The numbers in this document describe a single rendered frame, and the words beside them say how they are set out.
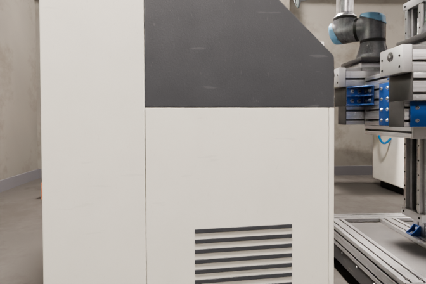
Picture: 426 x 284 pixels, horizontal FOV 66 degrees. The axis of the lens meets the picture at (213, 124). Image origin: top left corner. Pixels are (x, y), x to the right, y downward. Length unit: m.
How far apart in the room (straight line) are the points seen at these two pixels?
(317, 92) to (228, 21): 0.35
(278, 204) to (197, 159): 0.29
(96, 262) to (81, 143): 0.34
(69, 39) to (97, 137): 0.28
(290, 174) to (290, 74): 0.31
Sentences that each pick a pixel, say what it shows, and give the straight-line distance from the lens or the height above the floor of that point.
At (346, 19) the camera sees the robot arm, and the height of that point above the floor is 1.25.
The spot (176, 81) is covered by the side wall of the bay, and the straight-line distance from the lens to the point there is 0.97.
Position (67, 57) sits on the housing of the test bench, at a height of 0.93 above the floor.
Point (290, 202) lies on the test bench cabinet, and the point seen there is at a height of 0.50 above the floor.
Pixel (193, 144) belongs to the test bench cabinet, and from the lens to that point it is 0.97.
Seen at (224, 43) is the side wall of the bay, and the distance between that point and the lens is 1.00.
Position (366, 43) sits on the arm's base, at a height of 1.11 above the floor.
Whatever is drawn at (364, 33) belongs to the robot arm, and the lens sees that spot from 1.81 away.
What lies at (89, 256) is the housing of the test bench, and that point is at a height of 0.37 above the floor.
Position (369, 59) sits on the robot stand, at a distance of 1.70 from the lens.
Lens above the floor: 0.76
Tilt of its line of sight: 1 degrees down
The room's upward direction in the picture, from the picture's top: straight up
